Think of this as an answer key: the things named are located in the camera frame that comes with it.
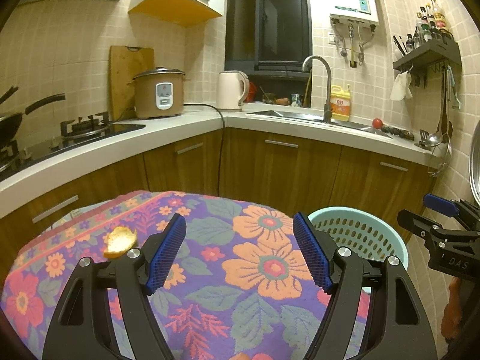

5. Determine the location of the black power cord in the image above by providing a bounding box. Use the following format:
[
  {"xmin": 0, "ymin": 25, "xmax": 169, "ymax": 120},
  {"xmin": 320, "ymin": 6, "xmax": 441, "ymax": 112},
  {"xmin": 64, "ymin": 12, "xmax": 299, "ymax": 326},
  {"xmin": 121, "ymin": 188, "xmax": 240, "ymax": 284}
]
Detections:
[{"xmin": 184, "ymin": 103, "xmax": 226, "ymax": 197}]

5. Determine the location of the yellow dish soap bottle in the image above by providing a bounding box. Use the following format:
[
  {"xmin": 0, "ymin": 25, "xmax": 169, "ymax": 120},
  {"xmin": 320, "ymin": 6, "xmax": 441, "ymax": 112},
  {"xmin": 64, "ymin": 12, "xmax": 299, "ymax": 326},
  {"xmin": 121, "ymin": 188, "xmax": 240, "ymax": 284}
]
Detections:
[{"xmin": 330, "ymin": 84, "xmax": 353, "ymax": 122}]

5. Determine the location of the steel kitchen sink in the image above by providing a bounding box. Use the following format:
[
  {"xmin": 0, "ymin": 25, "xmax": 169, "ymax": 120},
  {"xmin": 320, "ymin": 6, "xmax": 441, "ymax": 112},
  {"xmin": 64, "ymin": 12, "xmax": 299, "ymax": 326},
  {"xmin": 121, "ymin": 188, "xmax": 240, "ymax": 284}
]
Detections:
[{"xmin": 245, "ymin": 109, "xmax": 392, "ymax": 139}]

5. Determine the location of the cream electric kettle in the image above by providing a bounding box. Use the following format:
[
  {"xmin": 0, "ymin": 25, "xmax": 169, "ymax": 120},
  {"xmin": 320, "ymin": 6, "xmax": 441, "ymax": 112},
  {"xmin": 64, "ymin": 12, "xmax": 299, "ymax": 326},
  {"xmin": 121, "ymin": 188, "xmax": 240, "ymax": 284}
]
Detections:
[{"xmin": 216, "ymin": 70, "xmax": 250, "ymax": 112}]

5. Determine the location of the black wok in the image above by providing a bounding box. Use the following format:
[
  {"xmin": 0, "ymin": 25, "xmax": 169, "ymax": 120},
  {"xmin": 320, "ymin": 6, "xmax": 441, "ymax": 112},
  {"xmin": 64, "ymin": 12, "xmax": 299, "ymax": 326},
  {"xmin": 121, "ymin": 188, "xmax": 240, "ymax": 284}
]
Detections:
[{"xmin": 0, "ymin": 85, "xmax": 66, "ymax": 147}]

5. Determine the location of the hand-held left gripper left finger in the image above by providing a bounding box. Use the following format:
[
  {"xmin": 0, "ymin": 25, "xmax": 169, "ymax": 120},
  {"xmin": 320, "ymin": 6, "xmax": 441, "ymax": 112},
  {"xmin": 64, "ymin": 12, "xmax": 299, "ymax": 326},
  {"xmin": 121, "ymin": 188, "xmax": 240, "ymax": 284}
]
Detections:
[{"xmin": 42, "ymin": 213, "xmax": 187, "ymax": 360}]

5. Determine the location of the bread piece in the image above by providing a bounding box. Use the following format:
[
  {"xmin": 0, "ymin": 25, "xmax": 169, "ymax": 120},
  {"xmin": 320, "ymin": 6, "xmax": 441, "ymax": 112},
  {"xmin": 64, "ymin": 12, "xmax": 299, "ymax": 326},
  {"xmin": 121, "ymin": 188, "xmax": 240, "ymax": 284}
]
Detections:
[{"xmin": 103, "ymin": 226, "xmax": 137, "ymax": 259}]

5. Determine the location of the floral printed cloth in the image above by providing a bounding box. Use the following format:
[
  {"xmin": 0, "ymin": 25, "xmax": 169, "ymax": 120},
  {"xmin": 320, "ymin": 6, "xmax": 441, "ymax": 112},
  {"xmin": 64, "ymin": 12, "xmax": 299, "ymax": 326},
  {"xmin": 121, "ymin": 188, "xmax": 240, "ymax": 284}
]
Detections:
[{"xmin": 0, "ymin": 190, "xmax": 379, "ymax": 360}]

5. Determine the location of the hanging blue kitchen utensil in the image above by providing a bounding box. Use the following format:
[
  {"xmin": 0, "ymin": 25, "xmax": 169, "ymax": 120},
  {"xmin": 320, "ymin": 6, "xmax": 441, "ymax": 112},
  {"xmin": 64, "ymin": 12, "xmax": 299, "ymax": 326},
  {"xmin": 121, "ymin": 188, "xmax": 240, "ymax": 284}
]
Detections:
[{"xmin": 446, "ymin": 65, "xmax": 462, "ymax": 110}]

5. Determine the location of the beige rice cooker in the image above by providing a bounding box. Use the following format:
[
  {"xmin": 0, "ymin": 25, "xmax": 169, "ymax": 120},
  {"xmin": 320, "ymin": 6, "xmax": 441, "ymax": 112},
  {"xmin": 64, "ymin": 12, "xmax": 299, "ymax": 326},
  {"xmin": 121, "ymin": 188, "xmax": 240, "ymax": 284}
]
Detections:
[{"xmin": 132, "ymin": 67, "xmax": 186, "ymax": 120}]

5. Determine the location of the light blue plastic basket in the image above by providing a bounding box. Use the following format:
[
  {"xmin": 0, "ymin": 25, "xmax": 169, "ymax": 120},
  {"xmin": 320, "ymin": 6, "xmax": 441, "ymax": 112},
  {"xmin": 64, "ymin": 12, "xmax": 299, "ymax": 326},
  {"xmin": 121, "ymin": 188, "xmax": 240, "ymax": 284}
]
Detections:
[{"xmin": 307, "ymin": 206, "xmax": 409, "ymax": 293}]

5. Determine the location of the wooden cutting board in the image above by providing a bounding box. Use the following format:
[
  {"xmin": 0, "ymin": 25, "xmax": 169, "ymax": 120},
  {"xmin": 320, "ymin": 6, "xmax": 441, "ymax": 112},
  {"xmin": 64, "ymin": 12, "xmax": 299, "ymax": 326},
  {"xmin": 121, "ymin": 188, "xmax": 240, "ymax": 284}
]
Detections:
[{"xmin": 109, "ymin": 46, "xmax": 155, "ymax": 121}]

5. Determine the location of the round metal steamer tray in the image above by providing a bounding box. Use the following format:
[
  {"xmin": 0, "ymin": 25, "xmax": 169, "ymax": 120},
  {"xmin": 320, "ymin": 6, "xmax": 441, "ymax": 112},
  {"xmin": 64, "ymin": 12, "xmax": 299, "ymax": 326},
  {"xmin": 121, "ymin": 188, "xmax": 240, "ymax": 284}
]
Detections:
[{"xmin": 469, "ymin": 122, "xmax": 480, "ymax": 205}]

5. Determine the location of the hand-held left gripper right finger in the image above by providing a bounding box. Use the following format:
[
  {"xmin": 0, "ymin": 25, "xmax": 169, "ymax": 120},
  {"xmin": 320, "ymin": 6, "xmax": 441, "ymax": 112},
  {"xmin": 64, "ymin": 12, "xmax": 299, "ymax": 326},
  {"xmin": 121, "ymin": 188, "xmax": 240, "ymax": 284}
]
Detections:
[{"xmin": 292, "ymin": 212, "xmax": 438, "ymax": 360}]

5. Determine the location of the person's right hand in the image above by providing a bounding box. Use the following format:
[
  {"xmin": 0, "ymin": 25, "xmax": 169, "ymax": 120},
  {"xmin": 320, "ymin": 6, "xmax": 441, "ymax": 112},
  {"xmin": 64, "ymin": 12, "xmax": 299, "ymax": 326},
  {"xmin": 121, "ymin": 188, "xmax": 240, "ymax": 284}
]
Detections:
[{"xmin": 440, "ymin": 278, "xmax": 463, "ymax": 343}]

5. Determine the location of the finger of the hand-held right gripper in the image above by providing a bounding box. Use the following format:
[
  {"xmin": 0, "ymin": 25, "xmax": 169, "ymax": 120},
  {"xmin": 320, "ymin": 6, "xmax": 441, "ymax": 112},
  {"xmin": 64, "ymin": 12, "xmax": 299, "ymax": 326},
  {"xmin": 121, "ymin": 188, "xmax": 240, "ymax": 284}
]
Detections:
[
  {"xmin": 397, "ymin": 209, "xmax": 451, "ymax": 240},
  {"xmin": 424, "ymin": 193, "xmax": 480, "ymax": 230}
]

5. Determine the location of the wooden base cabinet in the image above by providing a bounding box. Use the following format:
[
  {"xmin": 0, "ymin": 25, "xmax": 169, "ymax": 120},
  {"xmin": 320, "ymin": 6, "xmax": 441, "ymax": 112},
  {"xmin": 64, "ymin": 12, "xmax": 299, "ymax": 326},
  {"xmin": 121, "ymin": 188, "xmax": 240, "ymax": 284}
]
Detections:
[{"xmin": 0, "ymin": 127, "xmax": 436, "ymax": 233}]

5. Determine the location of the black gas stove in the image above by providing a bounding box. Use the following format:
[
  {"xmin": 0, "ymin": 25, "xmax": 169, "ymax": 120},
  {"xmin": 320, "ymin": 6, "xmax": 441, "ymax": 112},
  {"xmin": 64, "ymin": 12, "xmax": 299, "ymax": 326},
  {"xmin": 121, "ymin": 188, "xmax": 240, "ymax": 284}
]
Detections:
[{"xmin": 0, "ymin": 110, "xmax": 147, "ymax": 173}]

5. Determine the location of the dark kitchen window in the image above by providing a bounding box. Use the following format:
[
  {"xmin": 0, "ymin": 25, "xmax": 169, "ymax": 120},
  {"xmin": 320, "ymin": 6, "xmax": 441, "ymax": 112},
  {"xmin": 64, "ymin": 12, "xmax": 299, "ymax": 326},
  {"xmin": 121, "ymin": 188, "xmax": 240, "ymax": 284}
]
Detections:
[{"xmin": 225, "ymin": 0, "xmax": 313, "ymax": 77}]

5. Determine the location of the steel kitchen faucet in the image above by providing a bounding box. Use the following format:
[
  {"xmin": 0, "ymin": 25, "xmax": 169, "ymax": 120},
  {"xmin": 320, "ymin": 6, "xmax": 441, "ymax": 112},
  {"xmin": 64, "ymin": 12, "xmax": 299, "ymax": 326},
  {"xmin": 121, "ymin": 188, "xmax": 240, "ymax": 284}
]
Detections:
[{"xmin": 302, "ymin": 55, "xmax": 334, "ymax": 124}]

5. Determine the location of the black wall shelf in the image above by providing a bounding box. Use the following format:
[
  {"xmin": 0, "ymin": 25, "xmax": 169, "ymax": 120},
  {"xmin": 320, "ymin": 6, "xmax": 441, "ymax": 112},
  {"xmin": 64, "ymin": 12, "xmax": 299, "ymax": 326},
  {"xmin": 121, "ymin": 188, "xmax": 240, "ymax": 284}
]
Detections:
[{"xmin": 392, "ymin": 39, "xmax": 462, "ymax": 87}]

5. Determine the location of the black slotted spatula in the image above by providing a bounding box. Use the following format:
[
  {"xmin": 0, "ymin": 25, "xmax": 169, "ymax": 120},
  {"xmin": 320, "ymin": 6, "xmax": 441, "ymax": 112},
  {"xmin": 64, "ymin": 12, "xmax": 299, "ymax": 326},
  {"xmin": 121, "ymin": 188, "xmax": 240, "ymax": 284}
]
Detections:
[{"xmin": 414, "ymin": 129, "xmax": 432, "ymax": 150}]

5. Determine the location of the hanging metal ladle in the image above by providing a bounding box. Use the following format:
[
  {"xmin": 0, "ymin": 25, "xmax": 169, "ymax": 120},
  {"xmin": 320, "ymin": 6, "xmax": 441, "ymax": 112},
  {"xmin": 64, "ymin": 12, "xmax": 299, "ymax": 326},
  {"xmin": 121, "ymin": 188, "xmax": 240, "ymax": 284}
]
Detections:
[{"xmin": 427, "ymin": 65, "xmax": 451, "ymax": 147}]

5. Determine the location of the row of condiment bottles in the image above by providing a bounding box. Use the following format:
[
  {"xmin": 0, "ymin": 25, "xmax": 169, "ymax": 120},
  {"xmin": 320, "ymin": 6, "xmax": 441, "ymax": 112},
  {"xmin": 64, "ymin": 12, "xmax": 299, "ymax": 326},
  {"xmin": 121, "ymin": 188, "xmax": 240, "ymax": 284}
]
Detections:
[{"xmin": 407, "ymin": 0, "xmax": 454, "ymax": 46}]

